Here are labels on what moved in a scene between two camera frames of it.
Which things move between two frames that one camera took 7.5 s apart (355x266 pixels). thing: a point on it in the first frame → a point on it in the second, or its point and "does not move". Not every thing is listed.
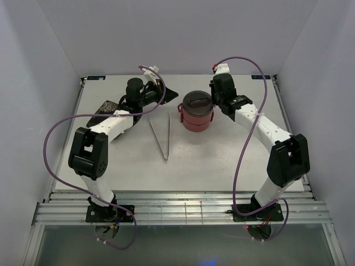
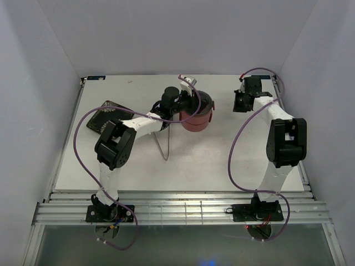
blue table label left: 96,77 does not move
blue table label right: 260,77 does not move
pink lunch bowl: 191,122 does not move
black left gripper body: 153,95 → 185,103
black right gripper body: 214,96 → 238,105
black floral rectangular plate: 108,107 does not move
